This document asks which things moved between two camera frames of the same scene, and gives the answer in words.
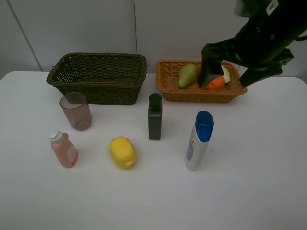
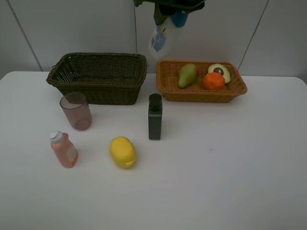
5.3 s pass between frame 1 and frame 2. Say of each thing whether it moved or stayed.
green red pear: stayed
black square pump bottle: stayed
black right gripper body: moved
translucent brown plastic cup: stayed
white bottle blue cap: moved
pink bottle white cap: stayed
